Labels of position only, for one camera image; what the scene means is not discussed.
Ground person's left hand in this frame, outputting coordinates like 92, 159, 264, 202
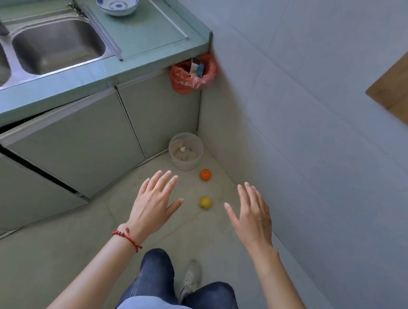
125, 167, 187, 247

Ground person's right hand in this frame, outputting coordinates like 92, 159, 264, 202
219, 180, 280, 256

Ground person's right forearm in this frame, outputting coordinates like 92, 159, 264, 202
241, 242, 329, 309

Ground person's left forearm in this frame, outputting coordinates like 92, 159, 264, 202
43, 227, 145, 309

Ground clear plastic waste bin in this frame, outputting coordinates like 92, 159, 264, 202
166, 131, 206, 173

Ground crumpled paper waste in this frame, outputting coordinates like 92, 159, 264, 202
172, 140, 199, 162

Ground grey cabinet door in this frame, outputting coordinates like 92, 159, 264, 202
0, 77, 152, 203
0, 147, 94, 264
110, 64, 203, 164

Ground blue jeans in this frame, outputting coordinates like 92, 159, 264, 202
114, 245, 252, 309

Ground grey sneaker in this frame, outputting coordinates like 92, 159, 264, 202
178, 258, 203, 304

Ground red plastic bag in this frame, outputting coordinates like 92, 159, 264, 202
167, 50, 220, 98

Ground paper packaging scraps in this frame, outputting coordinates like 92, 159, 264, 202
189, 57, 206, 78

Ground green kitchen counter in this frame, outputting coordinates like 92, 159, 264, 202
0, 0, 217, 156

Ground stainless steel double sink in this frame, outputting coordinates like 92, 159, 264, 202
0, 0, 127, 109

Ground blue white ceramic bowl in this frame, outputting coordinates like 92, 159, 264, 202
94, 0, 139, 19

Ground red string bracelet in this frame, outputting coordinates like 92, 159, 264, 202
111, 226, 145, 254

